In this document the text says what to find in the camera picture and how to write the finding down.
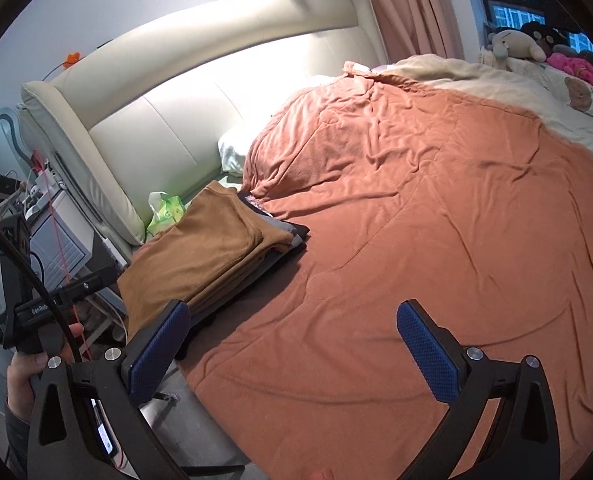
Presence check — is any olive brown printed t-shirt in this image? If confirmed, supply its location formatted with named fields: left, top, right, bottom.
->
left=118, top=181, right=294, bottom=338

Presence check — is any folded grey clothes stack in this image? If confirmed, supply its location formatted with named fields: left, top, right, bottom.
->
left=186, top=192, right=309, bottom=323

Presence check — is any person left hand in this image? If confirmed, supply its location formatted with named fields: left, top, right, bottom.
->
left=4, top=320, right=85, bottom=424

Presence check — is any green tissue pack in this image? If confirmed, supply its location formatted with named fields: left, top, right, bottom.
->
left=147, top=192, right=186, bottom=237

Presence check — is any orange brown bed blanket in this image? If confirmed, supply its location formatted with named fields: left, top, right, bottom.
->
left=184, top=73, right=593, bottom=479

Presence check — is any cream padded headboard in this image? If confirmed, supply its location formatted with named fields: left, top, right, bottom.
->
left=20, top=0, right=387, bottom=252

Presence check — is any white pillow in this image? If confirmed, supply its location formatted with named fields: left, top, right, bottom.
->
left=217, top=119, right=267, bottom=177

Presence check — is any cream bear print duvet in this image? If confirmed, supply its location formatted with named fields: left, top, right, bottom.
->
left=375, top=46, right=593, bottom=164

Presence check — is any pink plush fabric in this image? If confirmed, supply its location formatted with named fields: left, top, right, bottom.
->
left=546, top=52, right=593, bottom=86

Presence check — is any white plush toy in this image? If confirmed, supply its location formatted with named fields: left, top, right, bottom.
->
left=489, top=29, right=546, bottom=62

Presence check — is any dark plush toy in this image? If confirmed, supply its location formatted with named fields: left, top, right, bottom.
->
left=520, top=21, right=570, bottom=51

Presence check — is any left pink curtain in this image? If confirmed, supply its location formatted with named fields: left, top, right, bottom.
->
left=370, top=0, right=464, bottom=62

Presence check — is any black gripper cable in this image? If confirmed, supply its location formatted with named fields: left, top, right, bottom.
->
left=0, top=211, right=84, bottom=366

